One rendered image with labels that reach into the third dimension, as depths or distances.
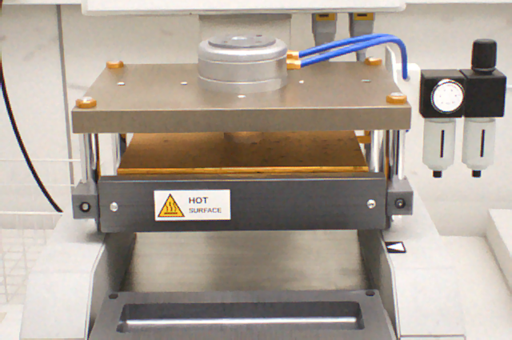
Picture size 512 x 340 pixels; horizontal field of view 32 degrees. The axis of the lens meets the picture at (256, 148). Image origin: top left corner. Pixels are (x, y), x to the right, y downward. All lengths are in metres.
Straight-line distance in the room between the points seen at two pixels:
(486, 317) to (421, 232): 0.43
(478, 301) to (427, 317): 0.54
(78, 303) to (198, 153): 0.17
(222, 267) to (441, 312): 0.25
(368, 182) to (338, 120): 0.05
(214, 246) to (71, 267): 0.23
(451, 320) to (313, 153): 0.19
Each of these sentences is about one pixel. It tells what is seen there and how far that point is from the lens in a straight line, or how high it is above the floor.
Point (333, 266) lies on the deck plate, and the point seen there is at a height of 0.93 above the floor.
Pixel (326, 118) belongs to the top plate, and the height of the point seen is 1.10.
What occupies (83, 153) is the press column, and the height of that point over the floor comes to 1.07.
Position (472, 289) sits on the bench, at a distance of 1.24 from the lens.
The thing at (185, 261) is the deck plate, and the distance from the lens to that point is 0.86.
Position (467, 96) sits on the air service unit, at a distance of 0.93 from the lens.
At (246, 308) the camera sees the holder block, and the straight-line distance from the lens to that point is 0.64.
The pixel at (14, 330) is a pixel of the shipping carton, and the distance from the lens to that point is 0.96.
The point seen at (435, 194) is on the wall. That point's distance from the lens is 1.40.
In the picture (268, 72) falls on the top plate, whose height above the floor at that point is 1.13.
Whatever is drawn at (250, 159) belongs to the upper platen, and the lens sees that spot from 0.74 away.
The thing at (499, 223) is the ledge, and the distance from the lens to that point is 1.34.
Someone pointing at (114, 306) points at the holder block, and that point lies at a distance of 0.64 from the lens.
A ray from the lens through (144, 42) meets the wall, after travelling 1.35.
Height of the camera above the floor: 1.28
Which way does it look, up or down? 17 degrees down
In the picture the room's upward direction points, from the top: 1 degrees counter-clockwise
